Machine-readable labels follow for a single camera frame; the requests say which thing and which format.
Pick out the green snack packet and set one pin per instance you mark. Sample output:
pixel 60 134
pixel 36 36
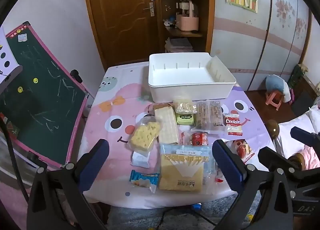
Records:
pixel 185 119

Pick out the dark wooden cabinet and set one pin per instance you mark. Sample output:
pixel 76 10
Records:
pixel 306 95

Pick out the small toy figures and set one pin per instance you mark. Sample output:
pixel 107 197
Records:
pixel 170 22

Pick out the wooden corner shelf unit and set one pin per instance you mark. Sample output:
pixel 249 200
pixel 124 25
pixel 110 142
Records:
pixel 206 20

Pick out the white bedding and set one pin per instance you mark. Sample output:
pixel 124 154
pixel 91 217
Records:
pixel 297 122

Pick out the white plastic storage box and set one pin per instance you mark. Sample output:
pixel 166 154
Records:
pixel 180 72

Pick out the cartoon print snack packet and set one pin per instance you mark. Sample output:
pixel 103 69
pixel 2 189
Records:
pixel 243 150

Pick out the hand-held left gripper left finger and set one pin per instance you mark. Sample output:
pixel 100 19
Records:
pixel 93 160

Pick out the black easel knob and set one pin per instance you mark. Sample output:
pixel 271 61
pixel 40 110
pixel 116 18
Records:
pixel 76 75

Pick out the stack of folded cloths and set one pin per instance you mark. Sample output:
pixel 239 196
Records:
pixel 178 45

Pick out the wooden bedpost knob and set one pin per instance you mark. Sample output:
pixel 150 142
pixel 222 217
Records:
pixel 272 128

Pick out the clear rice cracker packet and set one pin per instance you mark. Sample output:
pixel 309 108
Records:
pixel 208 116

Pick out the small white packet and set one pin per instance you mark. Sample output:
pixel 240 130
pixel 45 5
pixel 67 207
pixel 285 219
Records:
pixel 140 160

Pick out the wooden door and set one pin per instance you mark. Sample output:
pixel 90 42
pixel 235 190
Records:
pixel 120 20

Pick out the pink blanket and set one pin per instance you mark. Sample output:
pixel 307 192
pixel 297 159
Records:
pixel 311 158

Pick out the red round snack packet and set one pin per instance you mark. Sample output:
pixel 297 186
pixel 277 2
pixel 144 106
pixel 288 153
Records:
pixel 198 139

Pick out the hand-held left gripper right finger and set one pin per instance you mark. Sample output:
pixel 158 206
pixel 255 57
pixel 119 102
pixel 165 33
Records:
pixel 228 162

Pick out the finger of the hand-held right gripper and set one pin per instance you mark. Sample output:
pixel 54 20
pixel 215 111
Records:
pixel 272 157
pixel 305 136

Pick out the pink basket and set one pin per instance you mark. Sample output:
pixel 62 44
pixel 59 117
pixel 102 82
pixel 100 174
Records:
pixel 187 22

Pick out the green chalkboard with pink frame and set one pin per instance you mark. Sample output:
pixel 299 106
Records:
pixel 37 105

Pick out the floral wardrobe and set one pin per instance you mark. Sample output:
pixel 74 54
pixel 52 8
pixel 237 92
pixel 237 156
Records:
pixel 250 45

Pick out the clear pastry packet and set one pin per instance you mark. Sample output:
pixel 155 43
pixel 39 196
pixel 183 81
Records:
pixel 183 105

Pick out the white panel with black dots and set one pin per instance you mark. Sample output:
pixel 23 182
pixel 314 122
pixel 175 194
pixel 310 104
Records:
pixel 6 55

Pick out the red white cookie packet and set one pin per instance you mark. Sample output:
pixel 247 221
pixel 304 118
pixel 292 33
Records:
pixel 233 123

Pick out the small blue snack packet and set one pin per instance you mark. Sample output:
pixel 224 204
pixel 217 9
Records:
pixel 145 181

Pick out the long brown wafer packet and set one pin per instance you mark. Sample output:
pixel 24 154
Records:
pixel 166 125

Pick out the black tripod stand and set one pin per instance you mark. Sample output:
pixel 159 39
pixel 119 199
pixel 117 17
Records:
pixel 202 216

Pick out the white sticker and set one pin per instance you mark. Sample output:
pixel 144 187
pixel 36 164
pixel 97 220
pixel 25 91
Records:
pixel 22 37

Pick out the clear bag of yellow biscuits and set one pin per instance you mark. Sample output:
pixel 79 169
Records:
pixel 145 135

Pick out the pink plastic stool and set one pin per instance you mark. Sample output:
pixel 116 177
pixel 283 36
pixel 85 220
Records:
pixel 273 98

